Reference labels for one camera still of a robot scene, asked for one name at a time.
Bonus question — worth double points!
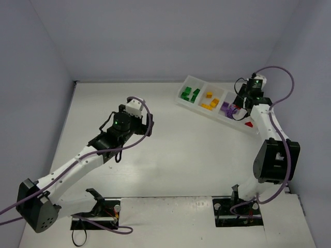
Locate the red half-round lego brick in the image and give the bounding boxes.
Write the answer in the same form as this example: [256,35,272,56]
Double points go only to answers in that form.
[245,121,254,128]

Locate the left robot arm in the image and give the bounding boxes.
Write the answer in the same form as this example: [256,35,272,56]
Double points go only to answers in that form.
[16,98,154,233]

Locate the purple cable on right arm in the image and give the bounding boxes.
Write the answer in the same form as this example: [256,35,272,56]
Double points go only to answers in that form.
[230,66,295,218]

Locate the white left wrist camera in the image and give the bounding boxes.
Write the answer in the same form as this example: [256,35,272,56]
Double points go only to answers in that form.
[125,98,145,118]

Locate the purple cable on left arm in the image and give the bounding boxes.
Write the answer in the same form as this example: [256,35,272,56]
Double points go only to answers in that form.
[0,96,152,235]

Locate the black cable loop at front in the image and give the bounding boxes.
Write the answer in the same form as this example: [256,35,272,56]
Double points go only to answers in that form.
[71,216,88,246]

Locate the green lego brick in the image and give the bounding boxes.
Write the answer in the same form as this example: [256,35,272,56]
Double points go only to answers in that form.
[184,87,192,94]
[190,95,197,103]

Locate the purple butterfly lego brick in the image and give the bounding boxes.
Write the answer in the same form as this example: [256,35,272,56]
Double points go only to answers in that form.
[225,109,233,119]

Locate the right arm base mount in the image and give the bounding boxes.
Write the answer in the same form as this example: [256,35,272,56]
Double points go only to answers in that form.
[212,196,264,228]

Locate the clear plastic divided tray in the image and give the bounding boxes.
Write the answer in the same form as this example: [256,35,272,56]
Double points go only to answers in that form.
[175,75,258,135]

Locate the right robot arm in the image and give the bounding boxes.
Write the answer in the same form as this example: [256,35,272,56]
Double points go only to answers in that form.
[231,74,300,204]

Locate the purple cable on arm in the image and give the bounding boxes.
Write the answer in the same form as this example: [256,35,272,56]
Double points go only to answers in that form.
[0,96,152,235]
[230,66,295,218]

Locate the purple paw print lego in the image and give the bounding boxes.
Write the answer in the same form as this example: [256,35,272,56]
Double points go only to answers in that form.
[230,105,241,114]

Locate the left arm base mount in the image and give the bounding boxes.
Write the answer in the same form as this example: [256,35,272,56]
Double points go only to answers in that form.
[70,198,121,230]

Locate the green lego brick in tray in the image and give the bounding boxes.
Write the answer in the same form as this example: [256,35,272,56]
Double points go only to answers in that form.
[184,87,192,94]

